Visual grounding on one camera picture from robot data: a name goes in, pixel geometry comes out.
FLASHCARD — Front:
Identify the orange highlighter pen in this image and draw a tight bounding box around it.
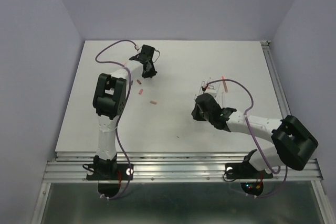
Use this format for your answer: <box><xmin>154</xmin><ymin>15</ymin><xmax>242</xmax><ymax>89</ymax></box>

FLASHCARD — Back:
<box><xmin>222</xmin><ymin>76</ymin><xmax>228</xmax><ymax>93</ymax></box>

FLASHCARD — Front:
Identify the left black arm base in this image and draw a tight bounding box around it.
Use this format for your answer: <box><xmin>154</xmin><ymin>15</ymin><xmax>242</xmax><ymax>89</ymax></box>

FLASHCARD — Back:
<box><xmin>82</xmin><ymin>155</ymin><xmax>134</xmax><ymax>200</ymax></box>

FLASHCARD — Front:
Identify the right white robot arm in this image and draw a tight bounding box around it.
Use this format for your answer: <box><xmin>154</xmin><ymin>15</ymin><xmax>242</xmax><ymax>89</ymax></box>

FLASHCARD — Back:
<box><xmin>192</xmin><ymin>93</ymin><xmax>318</xmax><ymax>177</ymax></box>

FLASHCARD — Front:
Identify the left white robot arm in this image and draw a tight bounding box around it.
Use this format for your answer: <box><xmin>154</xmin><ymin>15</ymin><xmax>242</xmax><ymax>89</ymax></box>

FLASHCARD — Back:
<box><xmin>92</xmin><ymin>45</ymin><xmax>158</xmax><ymax>179</ymax></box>

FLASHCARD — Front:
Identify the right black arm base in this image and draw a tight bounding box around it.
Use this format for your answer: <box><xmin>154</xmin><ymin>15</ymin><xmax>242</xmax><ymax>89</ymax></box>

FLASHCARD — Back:
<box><xmin>223</xmin><ymin>149</ymin><xmax>274</xmax><ymax>197</ymax></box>

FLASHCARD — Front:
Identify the aluminium right side rail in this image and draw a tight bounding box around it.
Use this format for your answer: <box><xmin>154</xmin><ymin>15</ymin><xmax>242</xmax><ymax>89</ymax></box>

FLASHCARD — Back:
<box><xmin>260</xmin><ymin>41</ymin><xmax>291</xmax><ymax>118</ymax></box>

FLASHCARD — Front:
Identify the aluminium rail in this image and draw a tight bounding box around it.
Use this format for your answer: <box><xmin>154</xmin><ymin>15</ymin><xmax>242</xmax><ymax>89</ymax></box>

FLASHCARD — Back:
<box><xmin>32</xmin><ymin>152</ymin><xmax>331</xmax><ymax>223</ymax></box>
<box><xmin>260</xmin><ymin>41</ymin><xmax>291</xmax><ymax>118</ymax></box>

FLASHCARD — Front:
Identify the aluminium front rail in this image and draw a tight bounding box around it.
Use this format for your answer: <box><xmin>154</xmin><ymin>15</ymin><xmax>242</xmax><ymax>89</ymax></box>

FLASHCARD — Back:
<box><xmin>32</xmin><ymin>152</ymin><xmax>331</xmax><ymax>223</ymax></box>

